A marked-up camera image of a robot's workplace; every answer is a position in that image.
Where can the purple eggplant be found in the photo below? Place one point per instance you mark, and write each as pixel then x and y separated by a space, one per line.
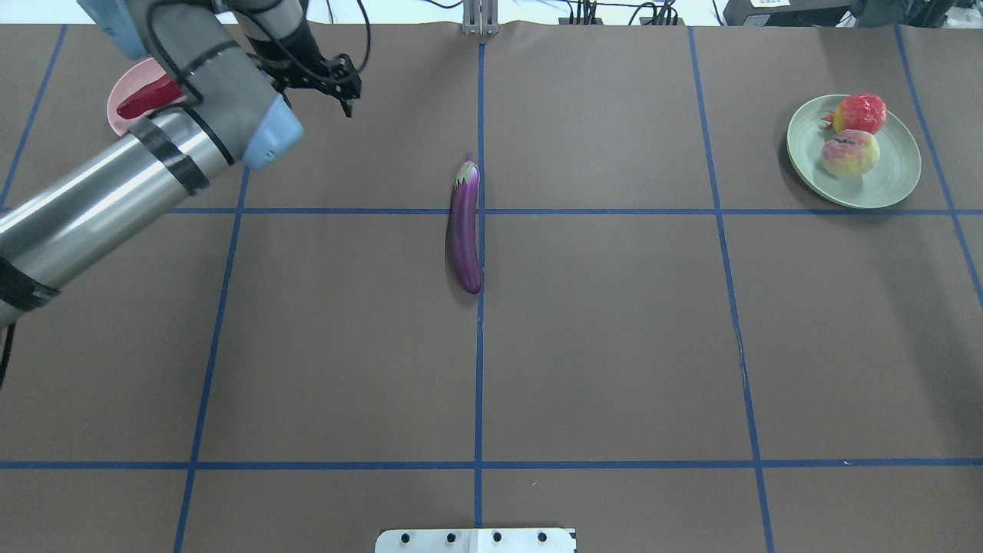
pixel 461 233

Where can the red chili pepper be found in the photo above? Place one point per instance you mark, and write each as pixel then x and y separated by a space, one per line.
pixel 152 96

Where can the peach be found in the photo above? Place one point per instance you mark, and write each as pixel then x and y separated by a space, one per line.
pixel 850 154

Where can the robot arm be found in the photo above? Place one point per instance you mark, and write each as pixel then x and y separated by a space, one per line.
pixel 231 114

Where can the pink plate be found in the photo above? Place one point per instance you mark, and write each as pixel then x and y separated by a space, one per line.
pixel 141 74

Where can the green plate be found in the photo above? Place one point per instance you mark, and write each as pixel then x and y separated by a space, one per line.
pixel 892 180

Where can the black device on desk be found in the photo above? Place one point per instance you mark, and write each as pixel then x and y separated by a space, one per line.
pixel 860 14

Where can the grey aluminium frame post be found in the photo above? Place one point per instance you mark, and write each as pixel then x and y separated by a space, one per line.
pixel 480 17

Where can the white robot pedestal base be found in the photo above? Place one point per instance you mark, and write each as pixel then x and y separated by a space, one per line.
pixel 477 540

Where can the black power strip with cables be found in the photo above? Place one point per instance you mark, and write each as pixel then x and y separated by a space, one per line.
pixel 631 13

